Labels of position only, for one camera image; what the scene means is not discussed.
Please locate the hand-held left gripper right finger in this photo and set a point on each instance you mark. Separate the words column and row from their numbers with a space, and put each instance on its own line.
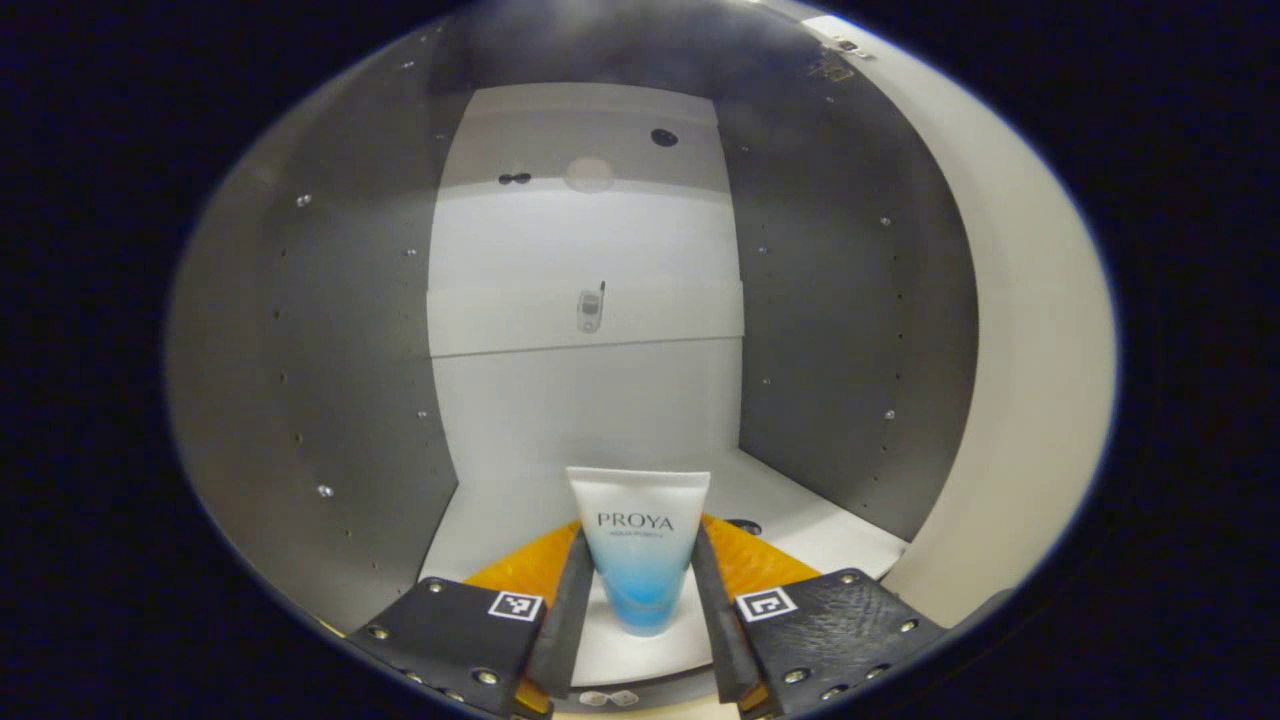
column 715, row 620

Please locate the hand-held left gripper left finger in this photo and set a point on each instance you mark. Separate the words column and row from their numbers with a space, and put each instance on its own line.
column 565, row 620

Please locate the white and blue tube bottle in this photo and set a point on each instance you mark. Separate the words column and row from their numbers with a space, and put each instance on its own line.
column 638, row 540

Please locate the dark grey cabinet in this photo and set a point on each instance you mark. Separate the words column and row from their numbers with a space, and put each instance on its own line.
column 330, row 350

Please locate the grey cabinet door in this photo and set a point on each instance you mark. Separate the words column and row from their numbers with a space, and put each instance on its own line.
column 1030, row 350

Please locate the metal door hinge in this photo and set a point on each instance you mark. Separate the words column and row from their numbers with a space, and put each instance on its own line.
column 832, row 66

